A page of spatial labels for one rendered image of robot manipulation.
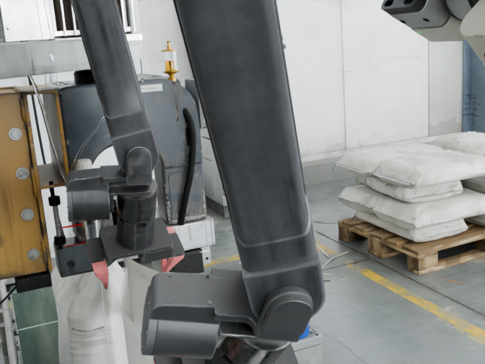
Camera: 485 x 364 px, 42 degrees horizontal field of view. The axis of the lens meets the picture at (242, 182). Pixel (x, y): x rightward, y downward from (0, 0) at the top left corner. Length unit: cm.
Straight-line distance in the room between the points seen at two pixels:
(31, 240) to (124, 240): 24
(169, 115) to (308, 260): 72
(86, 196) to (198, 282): 41
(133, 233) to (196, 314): 44
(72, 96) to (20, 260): 30
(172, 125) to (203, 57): 79
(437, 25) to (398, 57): 545
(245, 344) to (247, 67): 25
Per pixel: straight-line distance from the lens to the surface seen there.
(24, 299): 287
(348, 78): 609
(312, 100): 589
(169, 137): 115
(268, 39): 36
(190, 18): 35
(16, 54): 100
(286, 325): 48
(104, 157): 393
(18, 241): 114
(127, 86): 85
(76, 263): 115
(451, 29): 96
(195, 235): 120
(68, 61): 108
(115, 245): 96
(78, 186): 89
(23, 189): 112
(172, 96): 114
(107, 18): 83
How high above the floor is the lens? 140
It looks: 13 degrees down
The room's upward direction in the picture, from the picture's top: 4 degrees counter-clockwise
